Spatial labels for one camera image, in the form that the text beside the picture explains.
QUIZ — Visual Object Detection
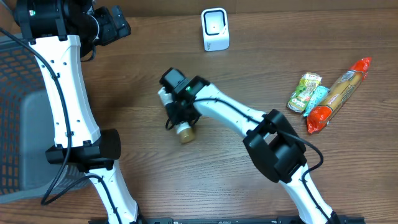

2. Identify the orange pasta packet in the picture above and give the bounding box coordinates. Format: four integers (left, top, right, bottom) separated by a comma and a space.
307, 57, 372, 134

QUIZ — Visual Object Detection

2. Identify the grey plastic shopping basket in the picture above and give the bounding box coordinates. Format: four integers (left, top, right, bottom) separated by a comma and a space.
0, 34, 91, 205

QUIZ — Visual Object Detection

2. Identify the teal wipes packet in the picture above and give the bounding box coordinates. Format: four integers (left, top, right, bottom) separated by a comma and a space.
303, 86, 329, 117

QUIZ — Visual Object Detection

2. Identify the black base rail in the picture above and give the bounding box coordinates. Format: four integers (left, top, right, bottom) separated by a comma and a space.
88, 216, 366, 224

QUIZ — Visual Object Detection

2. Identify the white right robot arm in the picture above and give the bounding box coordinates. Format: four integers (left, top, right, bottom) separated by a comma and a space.
158, 68, 340, 223

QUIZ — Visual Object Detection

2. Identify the white cream tube gold cap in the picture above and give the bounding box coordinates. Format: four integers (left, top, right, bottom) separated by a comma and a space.
157, 87, 195, 144

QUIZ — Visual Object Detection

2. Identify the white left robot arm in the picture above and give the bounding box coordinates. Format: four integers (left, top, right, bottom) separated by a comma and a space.
14, 0, 143, 223

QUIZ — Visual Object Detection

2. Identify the green juice carton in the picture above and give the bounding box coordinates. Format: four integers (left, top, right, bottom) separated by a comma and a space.
287, 72, 322, 113

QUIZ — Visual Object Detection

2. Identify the white barcode scanner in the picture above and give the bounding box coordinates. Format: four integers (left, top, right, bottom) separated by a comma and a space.
201, 7, 229, 52

